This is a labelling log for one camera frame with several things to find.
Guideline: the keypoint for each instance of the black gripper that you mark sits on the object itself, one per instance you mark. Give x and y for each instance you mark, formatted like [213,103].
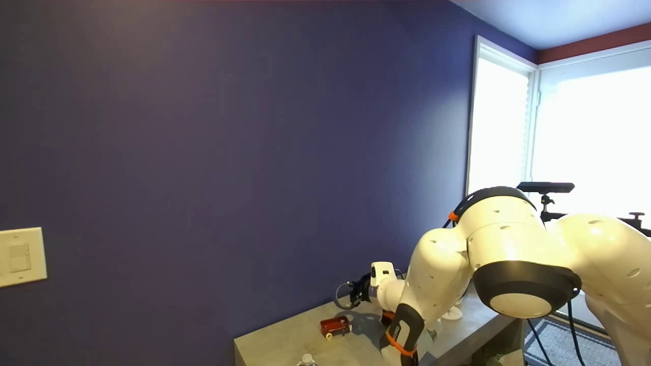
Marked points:
[362,289]

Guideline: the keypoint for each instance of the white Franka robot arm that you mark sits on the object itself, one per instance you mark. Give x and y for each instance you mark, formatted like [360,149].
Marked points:
[509,237]

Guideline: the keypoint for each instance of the red toy cart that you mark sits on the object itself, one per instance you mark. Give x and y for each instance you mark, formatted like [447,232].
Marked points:
[334,327]

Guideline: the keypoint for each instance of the small white object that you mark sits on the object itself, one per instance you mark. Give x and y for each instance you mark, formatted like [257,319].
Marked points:
[306,361]

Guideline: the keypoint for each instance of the white ridged round lid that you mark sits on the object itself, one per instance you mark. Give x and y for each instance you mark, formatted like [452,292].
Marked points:
[452,314]

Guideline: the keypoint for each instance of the black camera on stand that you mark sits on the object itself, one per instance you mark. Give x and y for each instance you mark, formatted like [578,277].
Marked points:
[546,188]

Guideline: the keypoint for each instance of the bright window with white frame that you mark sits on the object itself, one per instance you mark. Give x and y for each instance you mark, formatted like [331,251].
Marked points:
[499,122]
[596,136]

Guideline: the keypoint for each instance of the black stand bracket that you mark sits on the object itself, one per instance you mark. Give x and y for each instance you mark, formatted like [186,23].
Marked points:
[637,222]

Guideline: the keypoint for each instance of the white wall switch plate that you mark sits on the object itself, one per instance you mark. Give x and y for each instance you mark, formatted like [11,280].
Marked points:
[21,258]

